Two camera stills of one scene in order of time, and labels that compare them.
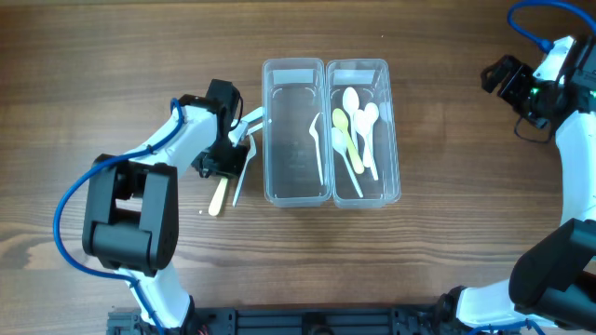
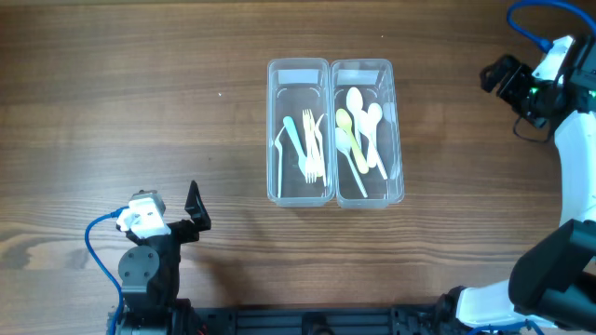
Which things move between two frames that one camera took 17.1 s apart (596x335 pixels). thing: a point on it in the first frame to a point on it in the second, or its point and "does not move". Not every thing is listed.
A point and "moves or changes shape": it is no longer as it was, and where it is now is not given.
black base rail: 421,320 does not move
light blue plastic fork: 237,133 to 290,128
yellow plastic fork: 215,205 to 308,126
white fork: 250,156 to 311,165
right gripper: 520,74 does not move
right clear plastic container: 363,150 does not move
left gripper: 235,165 to 190,232
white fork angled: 256,128 to 277,144
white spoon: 360,124 moves or changes shape
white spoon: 372,116 moves or changes shape
